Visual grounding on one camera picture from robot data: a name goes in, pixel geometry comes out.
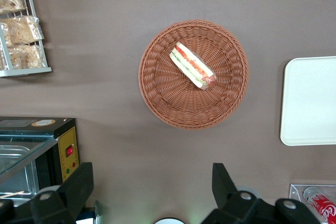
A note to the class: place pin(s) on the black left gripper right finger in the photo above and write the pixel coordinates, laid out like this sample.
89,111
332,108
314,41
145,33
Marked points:
231,203

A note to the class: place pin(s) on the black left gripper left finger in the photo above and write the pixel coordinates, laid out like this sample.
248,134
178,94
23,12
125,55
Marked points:
71,192

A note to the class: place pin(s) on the triangle sandwich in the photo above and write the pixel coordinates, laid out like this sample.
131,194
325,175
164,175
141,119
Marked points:
193,65

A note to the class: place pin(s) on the round brown wicker basket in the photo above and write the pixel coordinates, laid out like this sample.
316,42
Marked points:
168,98

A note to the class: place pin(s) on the cream rectangular plastic tray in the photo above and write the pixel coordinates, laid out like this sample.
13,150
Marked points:
309,100

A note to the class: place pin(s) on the steel pan in warmer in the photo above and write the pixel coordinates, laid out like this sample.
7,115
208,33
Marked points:
23,179

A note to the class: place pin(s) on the thin wooden skewer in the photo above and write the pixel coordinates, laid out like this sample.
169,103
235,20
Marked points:
13,194

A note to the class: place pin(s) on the black glass food warmer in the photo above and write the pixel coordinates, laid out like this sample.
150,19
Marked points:
63,129

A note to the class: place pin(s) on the clear acrylic bottle rack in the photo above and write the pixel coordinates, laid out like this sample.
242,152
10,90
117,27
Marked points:
295,191

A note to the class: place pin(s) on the red cola bottle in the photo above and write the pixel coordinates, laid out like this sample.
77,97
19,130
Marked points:
324,207

